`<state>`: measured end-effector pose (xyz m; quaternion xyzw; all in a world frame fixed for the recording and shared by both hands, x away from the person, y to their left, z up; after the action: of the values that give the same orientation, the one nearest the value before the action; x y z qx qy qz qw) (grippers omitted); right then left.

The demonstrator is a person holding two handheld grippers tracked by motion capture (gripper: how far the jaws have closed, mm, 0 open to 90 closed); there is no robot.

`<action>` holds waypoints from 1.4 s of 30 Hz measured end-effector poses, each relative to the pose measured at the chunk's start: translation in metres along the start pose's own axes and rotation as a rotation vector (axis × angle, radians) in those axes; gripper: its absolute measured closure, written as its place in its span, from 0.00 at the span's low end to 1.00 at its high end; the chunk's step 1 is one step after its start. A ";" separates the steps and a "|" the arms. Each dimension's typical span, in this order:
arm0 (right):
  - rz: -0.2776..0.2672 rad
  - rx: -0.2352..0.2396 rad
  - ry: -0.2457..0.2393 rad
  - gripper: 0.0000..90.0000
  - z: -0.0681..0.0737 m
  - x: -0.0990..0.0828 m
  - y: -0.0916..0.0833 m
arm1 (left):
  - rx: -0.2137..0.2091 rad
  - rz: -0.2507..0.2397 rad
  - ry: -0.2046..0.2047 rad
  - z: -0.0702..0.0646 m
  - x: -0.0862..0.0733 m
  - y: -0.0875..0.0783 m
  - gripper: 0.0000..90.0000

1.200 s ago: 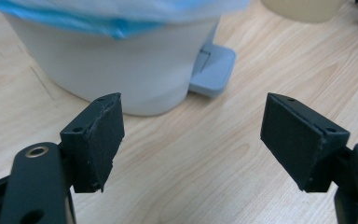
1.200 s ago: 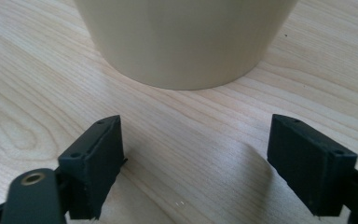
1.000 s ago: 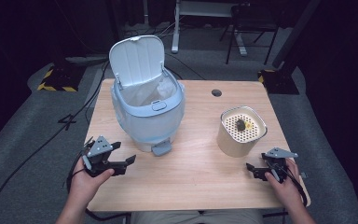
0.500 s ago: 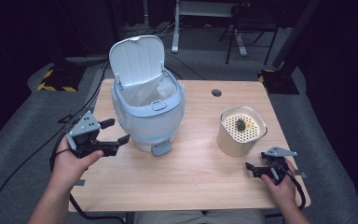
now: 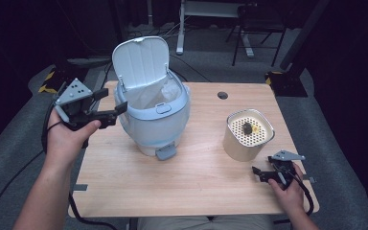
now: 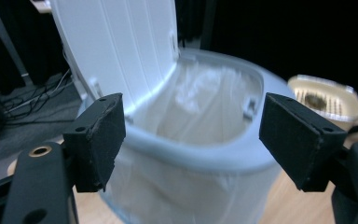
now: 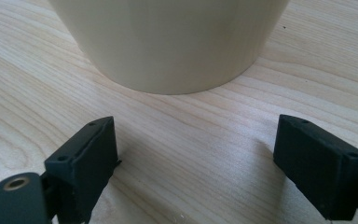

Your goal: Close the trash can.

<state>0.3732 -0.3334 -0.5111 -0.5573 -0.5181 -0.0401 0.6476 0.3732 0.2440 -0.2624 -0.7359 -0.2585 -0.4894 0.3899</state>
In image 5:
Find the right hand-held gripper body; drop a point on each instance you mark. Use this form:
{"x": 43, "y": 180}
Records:
{"x": 284, "y": 174}

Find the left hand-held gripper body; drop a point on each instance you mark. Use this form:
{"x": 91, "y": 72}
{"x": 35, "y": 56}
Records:
{"x": 73, "y": 105}

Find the beige canister with perforated strainer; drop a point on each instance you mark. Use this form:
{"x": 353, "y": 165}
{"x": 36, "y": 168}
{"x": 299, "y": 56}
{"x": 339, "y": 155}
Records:
{"x": 241, "y": 148}

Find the yellow scrap piece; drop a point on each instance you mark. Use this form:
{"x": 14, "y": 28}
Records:
{"x": 255, "y": 128}

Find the dark wet scrap lump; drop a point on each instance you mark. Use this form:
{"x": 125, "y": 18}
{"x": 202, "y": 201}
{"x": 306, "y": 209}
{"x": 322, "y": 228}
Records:
{"x": 247, "y": 128}

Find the light blue pedal trash bin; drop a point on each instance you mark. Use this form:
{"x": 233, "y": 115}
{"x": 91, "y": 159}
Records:
{"x": 155, "y": 127}

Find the person's right hand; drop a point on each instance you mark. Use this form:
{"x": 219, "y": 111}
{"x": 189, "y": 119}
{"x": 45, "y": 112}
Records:
{"x": 289, "y": 198}

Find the person's left hand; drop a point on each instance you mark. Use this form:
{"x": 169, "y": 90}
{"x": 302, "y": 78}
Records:
{"x": 65, "y": 143}

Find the grey tape piece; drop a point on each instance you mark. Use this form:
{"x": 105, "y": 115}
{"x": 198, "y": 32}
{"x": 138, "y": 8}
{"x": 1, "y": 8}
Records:
{"x": 310, "y": 179}
{"x": 80, "y": 187}

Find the stand base with striped tape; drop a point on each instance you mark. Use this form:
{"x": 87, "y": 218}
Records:
{"x": 52, "y": 80}
{"x": 287, "y": 84}

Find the white bin liner bag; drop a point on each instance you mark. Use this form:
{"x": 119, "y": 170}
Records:
{"x": 155, "y": 92}

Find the black slanted stand pole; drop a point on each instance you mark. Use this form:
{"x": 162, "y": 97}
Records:
{"x": 303, "y": 35}

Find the black metal chair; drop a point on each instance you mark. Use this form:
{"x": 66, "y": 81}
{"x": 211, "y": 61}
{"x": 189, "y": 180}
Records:
{"x": 258, "y": 22}

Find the white desk frame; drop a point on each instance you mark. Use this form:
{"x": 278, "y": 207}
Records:
{"x": 180, "y": 35}

